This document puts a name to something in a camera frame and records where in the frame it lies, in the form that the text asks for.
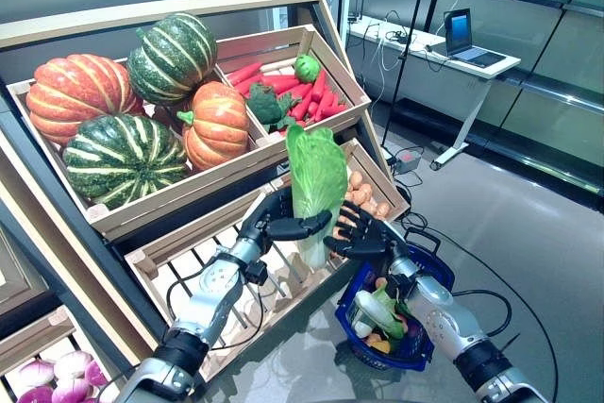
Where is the grey power box red button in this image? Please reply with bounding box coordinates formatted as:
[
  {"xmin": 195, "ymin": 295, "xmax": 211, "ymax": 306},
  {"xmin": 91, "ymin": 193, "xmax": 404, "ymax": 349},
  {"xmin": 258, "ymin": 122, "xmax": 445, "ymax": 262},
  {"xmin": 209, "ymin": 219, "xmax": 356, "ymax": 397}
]
[{"xmin": 394, "ymin": 150, "xmax": 421, "ymax": 174}]

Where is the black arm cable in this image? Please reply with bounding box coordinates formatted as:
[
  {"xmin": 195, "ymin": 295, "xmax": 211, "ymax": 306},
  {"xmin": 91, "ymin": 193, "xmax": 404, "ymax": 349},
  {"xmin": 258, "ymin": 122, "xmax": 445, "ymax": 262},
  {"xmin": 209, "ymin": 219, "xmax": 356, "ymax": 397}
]
[
  {"xmin": 164, "ymin": 270, "xmax": 268, "ymax": 352},
  {"xmin": 452, "ymin": 288, "xmax": 514, "ymax": 343}
]

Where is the black stand pole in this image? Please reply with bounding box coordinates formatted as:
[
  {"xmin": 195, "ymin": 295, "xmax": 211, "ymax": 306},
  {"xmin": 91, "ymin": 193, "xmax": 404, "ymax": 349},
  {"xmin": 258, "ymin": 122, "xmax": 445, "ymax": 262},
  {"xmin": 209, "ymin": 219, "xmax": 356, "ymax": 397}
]
[{"xmin": 379, "ymin": 0, "xmax": 428, "ymax": 152}]

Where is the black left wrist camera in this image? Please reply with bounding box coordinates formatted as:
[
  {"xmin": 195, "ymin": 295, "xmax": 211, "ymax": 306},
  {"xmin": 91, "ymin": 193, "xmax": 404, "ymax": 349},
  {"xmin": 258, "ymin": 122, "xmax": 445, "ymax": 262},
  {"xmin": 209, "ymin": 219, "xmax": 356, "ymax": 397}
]
[{"xmin": 244, "ymin": 263, "xmax": 270, "ymax": 287}]

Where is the wooden cabbage crate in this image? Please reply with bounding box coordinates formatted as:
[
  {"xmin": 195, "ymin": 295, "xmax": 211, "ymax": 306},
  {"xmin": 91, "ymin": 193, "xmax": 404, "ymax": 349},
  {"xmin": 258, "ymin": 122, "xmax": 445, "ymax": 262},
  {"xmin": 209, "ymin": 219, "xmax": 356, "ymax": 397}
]
[{"xmin": 123, "ymin": 175, "xmax": 360, "ymax": 384}]

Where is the wooden potato crate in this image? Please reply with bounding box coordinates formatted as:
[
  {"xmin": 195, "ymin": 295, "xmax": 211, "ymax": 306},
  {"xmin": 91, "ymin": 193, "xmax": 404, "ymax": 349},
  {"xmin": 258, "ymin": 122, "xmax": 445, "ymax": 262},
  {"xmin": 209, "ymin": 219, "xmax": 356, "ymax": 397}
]
[{"xmin": 271, "ymin": 137, "xmax": 411, "ymax": 234}]

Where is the white desk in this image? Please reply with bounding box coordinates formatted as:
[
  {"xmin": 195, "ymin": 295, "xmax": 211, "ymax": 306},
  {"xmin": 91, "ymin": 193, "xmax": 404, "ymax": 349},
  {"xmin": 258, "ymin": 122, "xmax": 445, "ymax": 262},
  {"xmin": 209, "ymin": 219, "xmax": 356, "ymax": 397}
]
[{"xmin": 346, "ymin": 15, "xmax": 523, "ymax": 172}]

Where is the green broccoli head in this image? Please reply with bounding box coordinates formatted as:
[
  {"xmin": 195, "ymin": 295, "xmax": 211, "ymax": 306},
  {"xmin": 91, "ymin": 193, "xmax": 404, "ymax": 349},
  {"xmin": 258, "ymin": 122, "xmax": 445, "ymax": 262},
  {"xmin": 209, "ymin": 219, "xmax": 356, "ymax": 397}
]
[{"xmin": 245, "ymin": 83, "xmax": 303, "ymax": 133}]

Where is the white cable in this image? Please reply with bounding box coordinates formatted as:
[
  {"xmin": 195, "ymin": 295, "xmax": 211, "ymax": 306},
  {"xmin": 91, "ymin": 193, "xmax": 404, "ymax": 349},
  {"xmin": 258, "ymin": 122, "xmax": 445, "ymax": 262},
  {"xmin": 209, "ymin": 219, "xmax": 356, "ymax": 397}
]
[{"xmin": 370, "ymin": 23, "xmax": 393, "ymax": 102}]

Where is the grey wall shelving unit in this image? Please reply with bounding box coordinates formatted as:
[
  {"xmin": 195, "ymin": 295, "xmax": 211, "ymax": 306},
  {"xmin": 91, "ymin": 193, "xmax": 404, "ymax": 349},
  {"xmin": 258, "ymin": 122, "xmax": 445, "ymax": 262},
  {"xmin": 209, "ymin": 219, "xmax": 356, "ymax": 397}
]
[{"xmin": 353, "ymin": 0, "xmax": 604, "ymax": 215}]

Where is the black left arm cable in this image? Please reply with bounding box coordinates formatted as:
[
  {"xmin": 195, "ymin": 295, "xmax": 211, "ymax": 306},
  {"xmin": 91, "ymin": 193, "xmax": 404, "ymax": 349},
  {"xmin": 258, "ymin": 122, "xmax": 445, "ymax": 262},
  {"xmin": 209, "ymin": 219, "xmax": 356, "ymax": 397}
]
[{"xmin": 164, "ymin": 270, "xmax": 268, "ymax": 352}]

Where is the open grey laptop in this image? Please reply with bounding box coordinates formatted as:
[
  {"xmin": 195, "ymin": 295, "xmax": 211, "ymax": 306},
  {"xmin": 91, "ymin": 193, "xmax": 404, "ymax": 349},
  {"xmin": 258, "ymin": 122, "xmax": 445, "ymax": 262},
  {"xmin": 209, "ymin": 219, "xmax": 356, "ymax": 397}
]
[{"xmin": 443, "ymin": 8, "xmax": 509, "ymax": 69}]

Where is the green striped pumpkin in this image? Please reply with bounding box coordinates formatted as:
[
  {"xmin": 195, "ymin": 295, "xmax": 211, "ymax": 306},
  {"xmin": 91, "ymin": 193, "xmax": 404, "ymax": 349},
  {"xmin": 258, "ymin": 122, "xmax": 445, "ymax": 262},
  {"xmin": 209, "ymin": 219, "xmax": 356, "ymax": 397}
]
[
  {"xmin": 62, "ymin": 113, "xmax": 190, "ymax": 210},
  {"xmin": 126, "ymin": 12, "xmax": 219, "ymax": 107}
]

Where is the large orange striped pumpkin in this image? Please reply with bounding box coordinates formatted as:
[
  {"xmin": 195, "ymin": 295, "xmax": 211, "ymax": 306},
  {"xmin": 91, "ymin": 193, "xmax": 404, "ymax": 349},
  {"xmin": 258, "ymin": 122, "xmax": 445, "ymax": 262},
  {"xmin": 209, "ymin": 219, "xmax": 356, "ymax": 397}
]
[{"xmin": 25, "ymin": 53, "xmax": 145, "ymax": 147}]

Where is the small orange pumpkin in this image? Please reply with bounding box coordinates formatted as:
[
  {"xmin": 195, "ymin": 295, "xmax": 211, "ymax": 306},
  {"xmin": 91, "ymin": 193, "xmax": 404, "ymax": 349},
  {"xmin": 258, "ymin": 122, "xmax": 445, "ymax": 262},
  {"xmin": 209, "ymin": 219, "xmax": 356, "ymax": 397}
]
[{"xmin": 176, "ymin": 80, "xmax": 251, "ymax": 172}]

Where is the wooden carrot crate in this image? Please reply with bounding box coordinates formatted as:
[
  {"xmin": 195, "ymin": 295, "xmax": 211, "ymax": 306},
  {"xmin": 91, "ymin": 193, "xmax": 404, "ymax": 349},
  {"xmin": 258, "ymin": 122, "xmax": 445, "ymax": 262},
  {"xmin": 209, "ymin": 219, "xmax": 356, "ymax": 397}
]
[{"xmin": 214, "ymin": 24, "xmax": 373, "ymax": 143}]

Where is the black floor cable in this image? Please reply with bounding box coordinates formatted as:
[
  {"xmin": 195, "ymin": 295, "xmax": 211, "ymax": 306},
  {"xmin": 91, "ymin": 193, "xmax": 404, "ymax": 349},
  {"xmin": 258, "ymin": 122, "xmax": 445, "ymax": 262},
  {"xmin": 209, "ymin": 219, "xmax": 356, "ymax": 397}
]
[{"xmin": 400, "ymin": 211, "xmax": 562, "ymax": 403}]

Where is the green white napa cabbage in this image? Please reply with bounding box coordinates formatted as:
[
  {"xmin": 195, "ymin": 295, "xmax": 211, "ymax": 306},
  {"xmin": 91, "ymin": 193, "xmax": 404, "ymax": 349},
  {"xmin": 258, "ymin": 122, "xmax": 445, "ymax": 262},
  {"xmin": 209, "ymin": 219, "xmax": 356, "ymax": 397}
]
[
  {"xmin": 353, "ymin": 288, "xmax": 411, "ymax": 339},
  {"xmin": 285, "ymin": 124, "xmax": 350, "ymax": 270},
  {"xmin": 352, "ymin": 279, "xmax": 402, "ymax": 339}
]

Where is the red orange carrot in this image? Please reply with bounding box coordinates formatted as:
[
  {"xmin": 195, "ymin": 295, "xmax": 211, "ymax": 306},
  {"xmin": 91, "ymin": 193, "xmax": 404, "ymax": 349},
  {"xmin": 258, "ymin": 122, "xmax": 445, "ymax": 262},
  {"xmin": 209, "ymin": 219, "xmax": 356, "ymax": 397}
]
[
  {"xmin": 320, "ymin": 100, "xmax": 348, "ymax": 119},
  {"xmin": 226, "ymin": 61, "xmax": 263, "ymax": 88},
  {"xmin": 288, "ymin": 91, "xmax": 315, "ymax": 122},
  {"xmin": 261, "ymin": 73, "xmax": 303, "ymax": 95},
  {"xmin": 310, "ymin": 70, "xmax": 327, "ymax": 103}
]

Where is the wooden pumpkin crate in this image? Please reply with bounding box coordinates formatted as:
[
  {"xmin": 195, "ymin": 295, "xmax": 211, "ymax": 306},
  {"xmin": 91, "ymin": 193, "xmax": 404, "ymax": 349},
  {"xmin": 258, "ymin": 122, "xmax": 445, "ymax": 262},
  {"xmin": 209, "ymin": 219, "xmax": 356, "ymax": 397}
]
[{"xmin": 7, "ymin": 51, "xmax": 284, "ymax": 234}]

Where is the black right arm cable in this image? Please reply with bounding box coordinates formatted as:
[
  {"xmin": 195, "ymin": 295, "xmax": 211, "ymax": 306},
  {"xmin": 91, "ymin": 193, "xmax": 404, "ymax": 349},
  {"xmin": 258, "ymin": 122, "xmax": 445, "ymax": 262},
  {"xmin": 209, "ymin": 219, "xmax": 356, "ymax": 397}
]
[{"xmin": 452, "ymin": 288, "xmax": 514, "ymax": 343}]

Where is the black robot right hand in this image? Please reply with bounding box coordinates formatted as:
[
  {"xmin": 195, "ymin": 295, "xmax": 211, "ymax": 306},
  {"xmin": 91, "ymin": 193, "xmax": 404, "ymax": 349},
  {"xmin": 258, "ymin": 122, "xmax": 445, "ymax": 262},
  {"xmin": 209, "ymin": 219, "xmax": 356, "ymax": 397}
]
[{"xmin": 323, "ymin": 199, "xmax": 410, "ymax": 262}]

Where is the purple eggplant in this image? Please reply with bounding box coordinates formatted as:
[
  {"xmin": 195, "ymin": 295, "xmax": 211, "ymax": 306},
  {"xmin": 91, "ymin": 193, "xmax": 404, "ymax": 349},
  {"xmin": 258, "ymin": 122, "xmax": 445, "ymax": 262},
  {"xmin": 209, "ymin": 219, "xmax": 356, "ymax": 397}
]
[{"xmin": 405, "ymin": 317, "xmax": 426, "ymax": 343}]

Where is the wooden vegetable display stand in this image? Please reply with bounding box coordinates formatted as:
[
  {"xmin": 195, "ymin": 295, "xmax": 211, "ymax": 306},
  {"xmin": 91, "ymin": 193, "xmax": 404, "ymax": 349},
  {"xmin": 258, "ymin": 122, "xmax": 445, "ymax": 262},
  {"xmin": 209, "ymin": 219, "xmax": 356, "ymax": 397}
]
[
  {"xmin": 0, "ymin": 213, "xmax": 128, "ymax": 403},
  {"xmin": 0, "ymin": 0, "xmax": 411, "ymax": 385}
]

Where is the blue plastic shopping basket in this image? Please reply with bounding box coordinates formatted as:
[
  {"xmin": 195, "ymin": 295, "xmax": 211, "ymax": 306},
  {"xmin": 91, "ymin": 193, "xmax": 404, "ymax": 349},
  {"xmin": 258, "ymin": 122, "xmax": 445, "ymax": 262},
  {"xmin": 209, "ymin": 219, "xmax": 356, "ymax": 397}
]
[{"xmin": 335, "ymin": 226, "xmax": 457, "ymax": 372}]

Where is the wooden turnip crate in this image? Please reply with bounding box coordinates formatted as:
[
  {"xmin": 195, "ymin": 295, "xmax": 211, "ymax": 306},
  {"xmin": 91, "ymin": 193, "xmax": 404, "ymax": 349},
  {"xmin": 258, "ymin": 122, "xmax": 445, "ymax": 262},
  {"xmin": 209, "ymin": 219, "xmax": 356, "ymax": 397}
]
[{"xmin": 0, "ymin": 306, "xmax": 119, "ymax": 403}]

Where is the purple white turnip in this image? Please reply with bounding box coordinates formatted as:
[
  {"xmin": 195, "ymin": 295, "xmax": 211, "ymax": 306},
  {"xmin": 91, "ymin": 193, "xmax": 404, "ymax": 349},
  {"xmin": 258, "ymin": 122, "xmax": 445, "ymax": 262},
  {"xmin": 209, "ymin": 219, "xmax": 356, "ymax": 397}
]
[
  {"xmin": 53, "ymin": 350, "xmax": 93, "ymax": 380},
  {"xmin": 16, "ymin": 386, "xmax": 56, "ymax": 403},
  {"xmin": 84, "ymin": 360, "xmax": 109, "ymax": 388},
  {"xmin": 50, "ymin": 378, "xmax": 93, "ymax": 403},
  {"xmin": 18, "ymin": 359, "xmax": 56, "ymax": 388}
]

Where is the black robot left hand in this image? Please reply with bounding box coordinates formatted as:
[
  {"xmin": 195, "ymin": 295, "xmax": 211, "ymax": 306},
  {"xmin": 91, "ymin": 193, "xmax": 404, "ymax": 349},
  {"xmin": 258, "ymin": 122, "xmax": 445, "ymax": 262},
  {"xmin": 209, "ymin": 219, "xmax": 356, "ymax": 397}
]
[{"xmin": 238, "ymin": 187, "xmax": 334, "ymax": 253}]

